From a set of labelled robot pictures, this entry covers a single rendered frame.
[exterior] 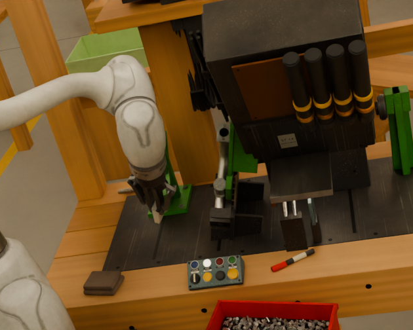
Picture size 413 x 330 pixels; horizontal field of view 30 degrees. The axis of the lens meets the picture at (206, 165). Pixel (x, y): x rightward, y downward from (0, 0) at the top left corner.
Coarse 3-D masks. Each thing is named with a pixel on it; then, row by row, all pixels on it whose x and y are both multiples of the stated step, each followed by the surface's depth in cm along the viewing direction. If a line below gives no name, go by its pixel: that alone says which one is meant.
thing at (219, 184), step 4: (216, 180) 217; (220, 180) 217; (224, 180) 217; (216, 184) 217; (220, 184) 217; (224, 184) 217; (216, 188) 216; (220, 188) 216; (224, 188) 216; (216, 192) 221; (220, 192) 219; (224, 192) 221; (216, 196) 223; (220, 196) 222
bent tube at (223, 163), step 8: (224, 128) 219; (216, 136) 218; (224, 136) 227; (224, 144) 225; (224, 152) 228; (224, 160) 229; (224, 168) 229; (224, 176) 228; (216, 200) 226; (224, 200) 226
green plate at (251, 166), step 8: (232, 128) 207; (232, 136) 208; (232, 144) 209; (240, 144) 211; (232, 152) 211; (240, 152) 212; (232, 160) 212; (240, 160) 213; (248, 160) 213; (256, 160) 213; (232, 168) 215; (240, 168) 215; (248, 168) 214; (256, 168) 214
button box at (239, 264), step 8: (240, 256) 208; (200, 264) 210; (216, 264) 208; (224, 264) 208; (232, 264) 207; (240, 264) 207; (192, 272) 209; (200, 272) 209; (224, 272) 207; (240, 272) 206; (200, 280) 208; (216, 280) 207; (224, 280) 206; (232, 280) 206; (240, 280) 205; (192, 288) 207; (200, 288) 207
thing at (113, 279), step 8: (96, 272) 221; (104, 272) 220; (112, 272) 219; (120, 272) 219; (88, 280) 219; (96, 280) 218; (104, 280) 217; (112, 280) 216; (120, 280) 218; (88, 288) 217; (96, 288) 216; (104, 288) 215; (112, 288) 214
